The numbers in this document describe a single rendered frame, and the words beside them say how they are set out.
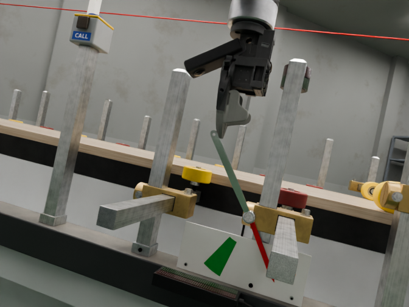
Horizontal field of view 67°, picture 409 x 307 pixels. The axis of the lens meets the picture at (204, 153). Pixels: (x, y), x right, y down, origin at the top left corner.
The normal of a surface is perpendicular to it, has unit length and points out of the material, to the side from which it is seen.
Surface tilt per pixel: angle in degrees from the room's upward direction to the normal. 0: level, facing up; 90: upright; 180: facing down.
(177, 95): 90
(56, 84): 90
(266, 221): 90
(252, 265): 90
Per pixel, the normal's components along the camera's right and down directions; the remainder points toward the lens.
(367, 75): 0.34, 0.07
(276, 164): -0.26, -0.06
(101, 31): 0.94, 0.20
